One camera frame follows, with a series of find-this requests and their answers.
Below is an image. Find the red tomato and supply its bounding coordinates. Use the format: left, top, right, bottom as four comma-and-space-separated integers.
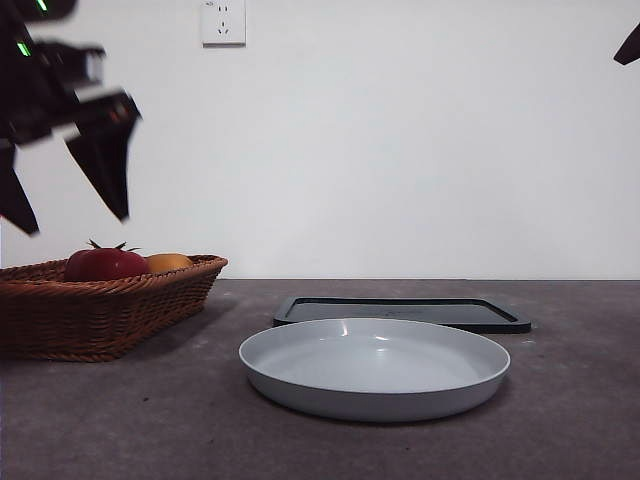
63, 239, 151, 283

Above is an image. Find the orange fruit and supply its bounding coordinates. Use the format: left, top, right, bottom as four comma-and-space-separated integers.
144, 253, 194, 275

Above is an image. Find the brown wicker basket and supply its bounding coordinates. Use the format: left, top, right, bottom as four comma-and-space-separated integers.
0, 254, 230, 363

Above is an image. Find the black rectangular tray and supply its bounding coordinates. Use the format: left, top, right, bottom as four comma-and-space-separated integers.
272, 295, 532, 336

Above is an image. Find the grey round plate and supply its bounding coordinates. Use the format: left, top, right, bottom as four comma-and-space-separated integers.
238, 317, 512, 424

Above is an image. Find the pale grey camera box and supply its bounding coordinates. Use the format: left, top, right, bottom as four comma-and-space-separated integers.
74, 45, 107, 85

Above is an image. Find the white wall socket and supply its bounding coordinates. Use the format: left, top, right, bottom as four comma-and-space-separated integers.
202, 0, 248, 49

